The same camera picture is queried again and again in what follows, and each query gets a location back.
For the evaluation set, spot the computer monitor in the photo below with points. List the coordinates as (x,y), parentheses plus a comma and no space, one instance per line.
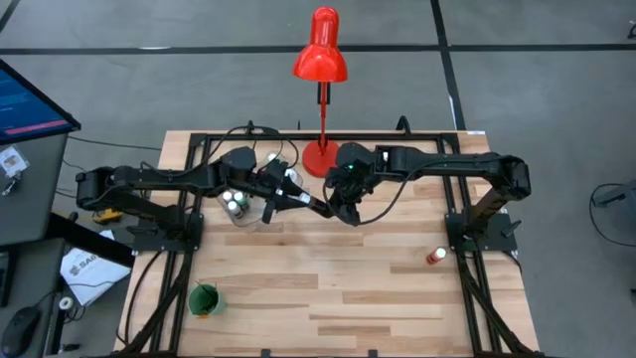
(25,107)

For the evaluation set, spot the white paper booklet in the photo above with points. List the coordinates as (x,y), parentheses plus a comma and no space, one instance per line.
(94,273)

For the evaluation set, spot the red desk lamp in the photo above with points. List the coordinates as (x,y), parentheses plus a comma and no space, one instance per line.
(320,59)

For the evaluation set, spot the black support beam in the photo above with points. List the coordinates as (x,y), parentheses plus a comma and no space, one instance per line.
(84,238)

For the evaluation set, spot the white label card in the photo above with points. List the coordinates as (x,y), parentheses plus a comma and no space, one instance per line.
(12,161)

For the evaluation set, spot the large light green bottle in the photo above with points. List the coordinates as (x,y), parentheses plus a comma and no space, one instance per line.
(272,157)

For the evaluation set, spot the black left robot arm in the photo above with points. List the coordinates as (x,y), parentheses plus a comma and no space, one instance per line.
(164,176)

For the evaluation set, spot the black arched table clamp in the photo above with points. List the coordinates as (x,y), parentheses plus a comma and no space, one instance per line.
(403,124)

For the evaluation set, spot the black computer mouse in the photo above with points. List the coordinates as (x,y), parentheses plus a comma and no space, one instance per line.
(20,328)

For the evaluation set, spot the red paint bottle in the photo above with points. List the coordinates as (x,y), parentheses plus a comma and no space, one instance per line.
(435,256)

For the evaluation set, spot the small black table clamp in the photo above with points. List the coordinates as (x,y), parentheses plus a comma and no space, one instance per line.
(248,127)

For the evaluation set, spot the brown paint bottle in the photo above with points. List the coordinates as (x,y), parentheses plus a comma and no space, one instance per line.
(234,209)

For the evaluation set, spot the thin dark paintbrush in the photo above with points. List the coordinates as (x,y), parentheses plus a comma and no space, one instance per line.
(207,293)

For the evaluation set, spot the white tape roll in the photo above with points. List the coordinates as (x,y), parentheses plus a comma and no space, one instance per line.
(60,303)

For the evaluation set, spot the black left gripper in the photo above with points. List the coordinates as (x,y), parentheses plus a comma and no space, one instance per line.
(272,176)

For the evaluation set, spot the tall white plastic bottle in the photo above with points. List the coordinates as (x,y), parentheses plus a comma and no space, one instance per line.
(291,175)

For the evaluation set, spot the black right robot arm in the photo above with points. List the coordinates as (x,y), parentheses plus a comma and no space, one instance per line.
(447,161)

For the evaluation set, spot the green plastic cup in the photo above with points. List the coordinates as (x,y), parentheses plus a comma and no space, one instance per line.
(199,305)

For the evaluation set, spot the clear plastic bin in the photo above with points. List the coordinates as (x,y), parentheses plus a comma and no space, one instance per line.
(251,213)

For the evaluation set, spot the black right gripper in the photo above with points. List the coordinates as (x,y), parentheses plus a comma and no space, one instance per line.
(358,166)

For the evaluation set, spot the orange-bristle paintbrush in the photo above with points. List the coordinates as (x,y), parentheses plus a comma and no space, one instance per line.
(203,315)

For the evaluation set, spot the grey chair base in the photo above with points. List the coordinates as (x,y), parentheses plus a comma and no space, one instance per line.
(621,195)

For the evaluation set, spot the small green paint bottle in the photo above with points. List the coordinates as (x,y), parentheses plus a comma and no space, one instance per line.
(241,199)

